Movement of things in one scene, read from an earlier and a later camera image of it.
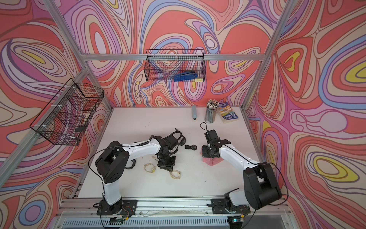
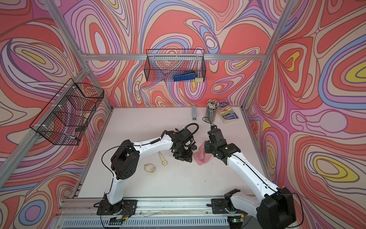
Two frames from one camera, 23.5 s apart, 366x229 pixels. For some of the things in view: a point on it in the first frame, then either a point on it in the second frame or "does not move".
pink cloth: (210, 161) → (200, 156)
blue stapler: (189, 75) does not move
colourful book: (226, 113) does not move
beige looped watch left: (153, 171) does not move
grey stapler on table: (194, 110) does not move
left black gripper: (168, 167) → (188, 157)
